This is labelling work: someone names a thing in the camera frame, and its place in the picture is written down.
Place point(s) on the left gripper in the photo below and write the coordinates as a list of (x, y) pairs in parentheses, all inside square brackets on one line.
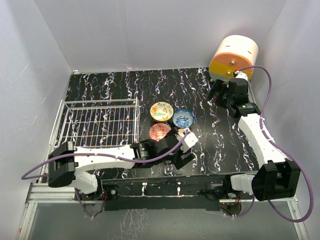
[(179, 161)]

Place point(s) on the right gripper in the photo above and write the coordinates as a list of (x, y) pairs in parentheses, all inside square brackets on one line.
[(223, 87)]

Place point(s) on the red patterned bowl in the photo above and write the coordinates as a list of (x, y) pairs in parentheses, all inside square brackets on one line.
[(159, 131)]

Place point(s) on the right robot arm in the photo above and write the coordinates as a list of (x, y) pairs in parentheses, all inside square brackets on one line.
[(277, 177)]

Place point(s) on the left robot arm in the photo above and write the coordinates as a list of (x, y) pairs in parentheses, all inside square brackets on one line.
[(70, 166)]

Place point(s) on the blue floral bowl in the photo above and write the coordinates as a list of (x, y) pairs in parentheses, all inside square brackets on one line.
[(183, 118)]

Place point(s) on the round pastel drawer cabinet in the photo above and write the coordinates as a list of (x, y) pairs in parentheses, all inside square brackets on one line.
[(234, 52)]

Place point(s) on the yellow floral bowl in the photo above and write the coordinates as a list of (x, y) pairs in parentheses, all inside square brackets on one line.
[(161, 112)]

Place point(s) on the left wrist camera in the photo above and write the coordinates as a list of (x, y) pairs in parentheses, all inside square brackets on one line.
[(189, 141)]

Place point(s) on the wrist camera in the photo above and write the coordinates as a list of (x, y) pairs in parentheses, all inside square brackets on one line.
[(240, 75), (189, 141)]

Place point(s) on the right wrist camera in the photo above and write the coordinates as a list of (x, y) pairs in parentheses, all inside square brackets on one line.
[(240, 75)]

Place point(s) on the white wire dish rack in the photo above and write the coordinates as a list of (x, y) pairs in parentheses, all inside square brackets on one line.
[(104, 123)]

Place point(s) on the aluminium frame rail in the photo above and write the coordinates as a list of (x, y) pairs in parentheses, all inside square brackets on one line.
[(39, 192)]

